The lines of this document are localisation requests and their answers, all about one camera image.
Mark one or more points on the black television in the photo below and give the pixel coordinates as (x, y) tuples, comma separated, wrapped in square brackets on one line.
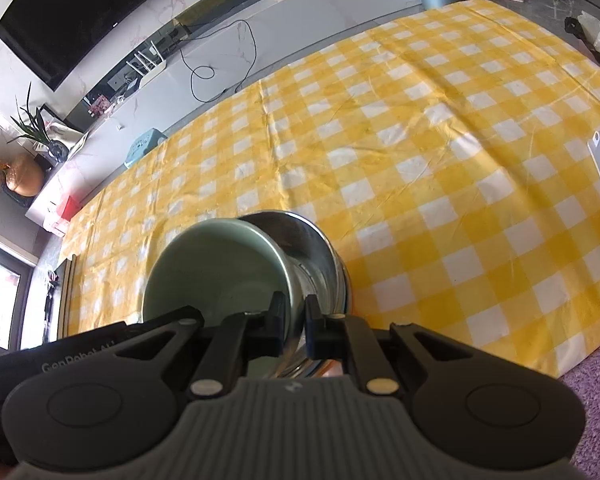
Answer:
[(80, 15)]

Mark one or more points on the pink printed box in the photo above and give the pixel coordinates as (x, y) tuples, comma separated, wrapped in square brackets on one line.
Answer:
[(100, 106)]

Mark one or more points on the green ceramic bowl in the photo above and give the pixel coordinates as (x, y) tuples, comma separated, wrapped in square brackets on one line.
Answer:
[(205, 270)]

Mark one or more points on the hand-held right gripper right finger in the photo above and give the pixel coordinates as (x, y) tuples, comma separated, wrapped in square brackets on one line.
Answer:
[(314, 330)]

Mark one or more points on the white router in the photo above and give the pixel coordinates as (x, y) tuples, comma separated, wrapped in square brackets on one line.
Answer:
[(152, 70)]

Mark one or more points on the red box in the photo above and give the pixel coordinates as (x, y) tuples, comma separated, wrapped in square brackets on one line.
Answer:
[(70, 205)]

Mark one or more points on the black and white bag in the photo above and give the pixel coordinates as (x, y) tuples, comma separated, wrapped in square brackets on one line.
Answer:
[(595, 30)]

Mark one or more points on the sliding glass door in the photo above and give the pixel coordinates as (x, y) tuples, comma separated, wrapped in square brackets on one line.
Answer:
[(0, 300)]

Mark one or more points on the green plant in blue vase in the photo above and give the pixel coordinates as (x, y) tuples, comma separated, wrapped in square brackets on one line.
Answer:
[(57, 151)]

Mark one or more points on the teal stool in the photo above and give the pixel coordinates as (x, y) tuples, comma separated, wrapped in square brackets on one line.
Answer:
[(142, 147)]

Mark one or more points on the white framed picture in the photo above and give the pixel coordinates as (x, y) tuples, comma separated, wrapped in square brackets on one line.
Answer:
[(65, 132)]

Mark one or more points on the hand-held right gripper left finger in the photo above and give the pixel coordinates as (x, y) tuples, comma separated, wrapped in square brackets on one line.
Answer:
[(277, 325)]

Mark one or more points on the copper vase with dried flowers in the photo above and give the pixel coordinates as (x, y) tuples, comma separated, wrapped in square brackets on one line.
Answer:
[(25, 177)]

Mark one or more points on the white marble cabinet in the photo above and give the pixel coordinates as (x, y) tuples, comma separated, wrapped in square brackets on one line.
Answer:
[(290, 15)]

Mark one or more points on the blue steel bowl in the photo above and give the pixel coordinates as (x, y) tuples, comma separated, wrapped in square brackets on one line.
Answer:
[(310, 245)]

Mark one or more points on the yellow checked tablecloth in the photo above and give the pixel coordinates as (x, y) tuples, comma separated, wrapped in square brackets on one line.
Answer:
[(405, 160)]

